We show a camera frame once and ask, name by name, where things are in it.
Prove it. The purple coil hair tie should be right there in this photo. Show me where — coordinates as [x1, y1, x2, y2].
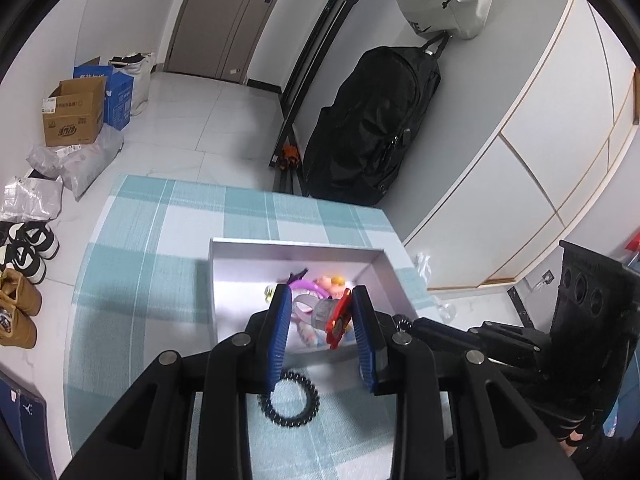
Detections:
[285, 277, 331, 328]

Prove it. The round white pin badge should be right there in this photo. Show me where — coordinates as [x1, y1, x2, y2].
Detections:
[295, 320, 356, 348]

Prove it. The black coil hair tie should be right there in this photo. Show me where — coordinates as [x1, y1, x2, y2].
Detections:
[256, 367, 321, 430]

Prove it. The person's right hand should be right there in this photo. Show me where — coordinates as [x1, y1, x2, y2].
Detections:
[559, 431, 584, 457]

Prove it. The silver cardboard box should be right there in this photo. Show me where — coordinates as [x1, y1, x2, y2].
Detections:
[208, 238, 416, 365]

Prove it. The pink pig hair clip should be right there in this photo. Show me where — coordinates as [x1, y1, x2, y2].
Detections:
[314, 275, 347, 299]

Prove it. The teal plaid tablecloth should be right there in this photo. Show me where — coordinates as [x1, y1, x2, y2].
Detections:
[64, 176, 436, 479]

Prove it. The black tripod stand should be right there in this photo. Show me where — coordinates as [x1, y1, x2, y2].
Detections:
[269, 0, 360, 195]

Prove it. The large black duffel bag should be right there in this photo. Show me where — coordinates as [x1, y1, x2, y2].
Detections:
[303, 32, 450, 206]

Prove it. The white wardrobe cabinet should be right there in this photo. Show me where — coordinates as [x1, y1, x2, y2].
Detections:
[405, 0, 638, 292]

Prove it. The grey plastic mailer bag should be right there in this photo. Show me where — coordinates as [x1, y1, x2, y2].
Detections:
[26, 126, 125, 202]

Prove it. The black white sneaker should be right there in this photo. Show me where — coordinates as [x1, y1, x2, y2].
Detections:
[0, 242, 47, 285]
[9, 221, 60, 260]

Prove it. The tan suede shoe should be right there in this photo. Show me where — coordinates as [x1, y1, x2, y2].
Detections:
[0, 300, 37, 349]
[0, 268, 42, 316]

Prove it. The blue jordan shoe box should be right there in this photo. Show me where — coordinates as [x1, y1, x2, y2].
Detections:
[1, 373, 56, 479]

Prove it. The blue cardboard box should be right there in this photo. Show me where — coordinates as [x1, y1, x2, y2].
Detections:
[74, 60, 134, 131]

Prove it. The clear plastic bag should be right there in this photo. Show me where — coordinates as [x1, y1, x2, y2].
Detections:
[1, 178, 63, 223]

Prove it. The white shopping bag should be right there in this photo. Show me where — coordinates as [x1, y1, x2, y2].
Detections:
[108, 52, 155, 116]

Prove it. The brown cardboard box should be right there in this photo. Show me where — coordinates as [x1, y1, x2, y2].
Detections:
[41, 76, 106, 148]

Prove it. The grey wooden door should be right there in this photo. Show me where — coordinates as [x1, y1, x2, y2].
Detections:
[165, 0, 277, 84]

